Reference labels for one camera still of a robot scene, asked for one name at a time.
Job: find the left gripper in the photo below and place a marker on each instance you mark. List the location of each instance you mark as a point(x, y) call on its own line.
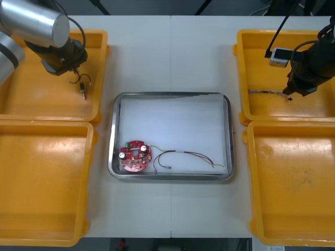
point(65, 58)

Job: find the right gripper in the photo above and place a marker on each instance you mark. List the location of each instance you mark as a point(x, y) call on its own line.
point(301, 83)

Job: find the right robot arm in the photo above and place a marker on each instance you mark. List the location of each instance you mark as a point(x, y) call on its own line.
point(319, 56)

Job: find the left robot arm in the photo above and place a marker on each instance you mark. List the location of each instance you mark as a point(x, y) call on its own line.
point(34, 21)

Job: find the yellow-orange plastic bin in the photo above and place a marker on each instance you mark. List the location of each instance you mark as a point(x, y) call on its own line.
point(39, 172)
point(261, 75)
point(39, 102)
point(285, 198)

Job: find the black stand leg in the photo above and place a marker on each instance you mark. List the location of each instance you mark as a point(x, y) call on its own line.
point(100, 6)
point(202, 6)

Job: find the steel tray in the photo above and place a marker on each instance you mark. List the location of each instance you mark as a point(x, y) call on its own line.
point(112, 136)

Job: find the round red circuit board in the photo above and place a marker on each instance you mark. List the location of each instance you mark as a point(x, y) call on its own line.
point(133, 160)

